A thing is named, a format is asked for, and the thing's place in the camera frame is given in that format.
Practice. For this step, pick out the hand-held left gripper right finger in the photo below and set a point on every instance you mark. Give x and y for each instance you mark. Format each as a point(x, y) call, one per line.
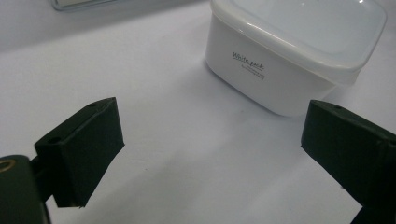
point(351, 146)

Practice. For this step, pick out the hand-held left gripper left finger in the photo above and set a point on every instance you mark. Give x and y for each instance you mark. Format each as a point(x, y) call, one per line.
point(82, 149)

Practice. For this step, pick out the white plastic food container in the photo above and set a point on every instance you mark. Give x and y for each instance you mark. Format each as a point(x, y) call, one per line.
point(267, 77)

